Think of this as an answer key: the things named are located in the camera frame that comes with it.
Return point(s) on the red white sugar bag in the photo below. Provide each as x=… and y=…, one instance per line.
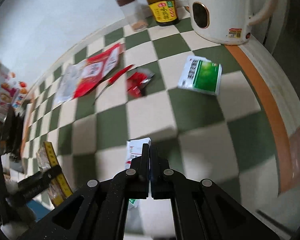
x=80, y=79

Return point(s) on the green white checkered tablecloth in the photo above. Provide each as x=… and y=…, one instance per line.
x=227, y=138

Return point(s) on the brown sauce bottle yellow label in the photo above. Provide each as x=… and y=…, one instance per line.
x=164, y=12

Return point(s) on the small red foil packet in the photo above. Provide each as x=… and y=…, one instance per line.
x=138, y=81

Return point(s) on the yellow snack wrapper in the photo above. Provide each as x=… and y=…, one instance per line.
x=58, y=186

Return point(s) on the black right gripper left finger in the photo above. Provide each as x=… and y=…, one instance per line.
x=97, y=212

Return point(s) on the green white medicine box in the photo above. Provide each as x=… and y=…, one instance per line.
x=201, y=75

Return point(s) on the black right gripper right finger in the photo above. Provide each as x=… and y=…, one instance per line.
x=201, y=209

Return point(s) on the clear jar brown lid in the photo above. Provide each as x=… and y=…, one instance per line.
x=133, y=13

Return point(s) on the small white red packet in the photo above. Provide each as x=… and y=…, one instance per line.
x=134, y=150

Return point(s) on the colourful fruit wall sticker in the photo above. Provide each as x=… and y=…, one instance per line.
x=12, y=91

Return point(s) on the white electric kettle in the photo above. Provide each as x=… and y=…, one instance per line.
x=227, y=22

